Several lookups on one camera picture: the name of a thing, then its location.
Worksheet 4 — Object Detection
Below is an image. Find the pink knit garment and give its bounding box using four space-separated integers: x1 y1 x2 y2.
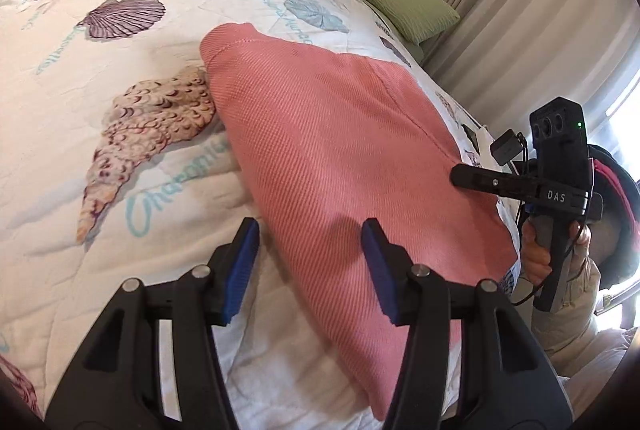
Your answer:
200 24 518 418

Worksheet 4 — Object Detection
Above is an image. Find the beige sleeve forearm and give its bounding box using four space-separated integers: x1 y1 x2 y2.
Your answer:
532 242 637 416

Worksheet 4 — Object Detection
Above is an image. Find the person's right hand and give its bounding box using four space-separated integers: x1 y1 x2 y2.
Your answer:
519 216 592 287

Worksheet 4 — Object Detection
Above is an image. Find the grey pleated curtain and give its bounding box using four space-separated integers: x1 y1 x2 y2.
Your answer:
422 0 639 133

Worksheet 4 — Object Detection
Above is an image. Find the green ribbed pillow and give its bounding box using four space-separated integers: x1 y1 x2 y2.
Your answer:
366 0 460 44

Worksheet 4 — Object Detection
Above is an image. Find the white seashell print quilt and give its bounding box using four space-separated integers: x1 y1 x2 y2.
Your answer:
1 0 489 410

